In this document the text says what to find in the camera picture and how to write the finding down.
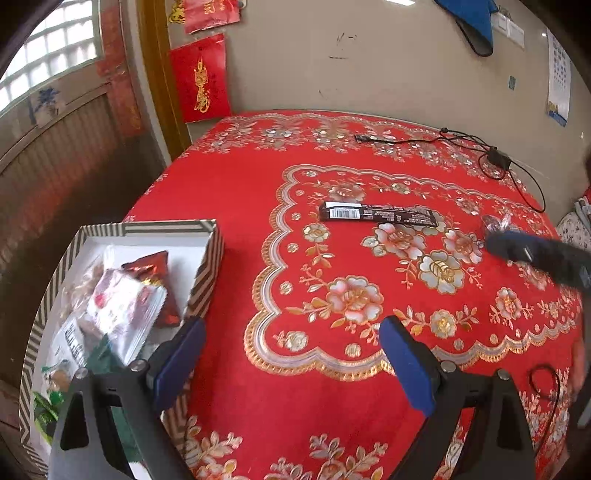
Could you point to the black charger adapter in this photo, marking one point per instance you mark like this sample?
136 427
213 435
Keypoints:
500 159

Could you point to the green white snack packet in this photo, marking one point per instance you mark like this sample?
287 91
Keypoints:
48 410

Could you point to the red gold snack packet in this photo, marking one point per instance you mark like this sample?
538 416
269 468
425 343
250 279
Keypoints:
150 265

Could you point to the striped cardboard box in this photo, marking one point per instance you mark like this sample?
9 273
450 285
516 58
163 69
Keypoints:
205 272

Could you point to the white wall switch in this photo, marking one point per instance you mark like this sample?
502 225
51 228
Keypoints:
510 30

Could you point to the blue cloth bag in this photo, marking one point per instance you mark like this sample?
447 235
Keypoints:
471 18

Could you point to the crumpled red gold poster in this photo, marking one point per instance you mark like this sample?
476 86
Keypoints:
207 14

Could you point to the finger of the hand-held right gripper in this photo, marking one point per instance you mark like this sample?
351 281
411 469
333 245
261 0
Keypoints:
512 247

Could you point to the wooden door frame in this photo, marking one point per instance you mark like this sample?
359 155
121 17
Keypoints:
159 74

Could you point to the clear snack packet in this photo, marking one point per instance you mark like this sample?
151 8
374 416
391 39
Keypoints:
81 288

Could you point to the dark chocolate bar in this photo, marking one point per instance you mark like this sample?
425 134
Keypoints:
378 214

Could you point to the white pink snack packet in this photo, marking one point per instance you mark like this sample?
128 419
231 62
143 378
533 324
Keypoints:
122 314

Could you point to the red paper door strip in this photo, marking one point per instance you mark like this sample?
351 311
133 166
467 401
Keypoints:
120 78

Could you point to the floral clothing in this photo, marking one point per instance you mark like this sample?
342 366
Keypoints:
575 228

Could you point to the wall calendar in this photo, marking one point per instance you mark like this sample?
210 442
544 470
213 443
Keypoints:
558 78

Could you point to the dark green snack packet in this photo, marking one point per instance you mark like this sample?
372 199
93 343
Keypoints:
104 355

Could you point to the red gold wall poster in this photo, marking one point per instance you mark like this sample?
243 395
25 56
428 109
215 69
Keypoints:
201 78

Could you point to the paper sticker on window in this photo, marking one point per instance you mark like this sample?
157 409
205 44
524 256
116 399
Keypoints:
46 106

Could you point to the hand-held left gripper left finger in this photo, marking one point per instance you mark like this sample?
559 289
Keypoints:
180 364

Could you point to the glass block window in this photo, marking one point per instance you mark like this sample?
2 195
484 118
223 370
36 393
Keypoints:
51 46

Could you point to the grey white snack packet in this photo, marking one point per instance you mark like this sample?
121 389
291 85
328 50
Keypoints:
71 339

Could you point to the red floral tablecloth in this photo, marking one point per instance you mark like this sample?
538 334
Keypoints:
240 184

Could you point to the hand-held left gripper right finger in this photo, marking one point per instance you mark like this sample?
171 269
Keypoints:
408 364

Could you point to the purple foil candy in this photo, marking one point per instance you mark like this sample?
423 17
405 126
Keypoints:
496 225

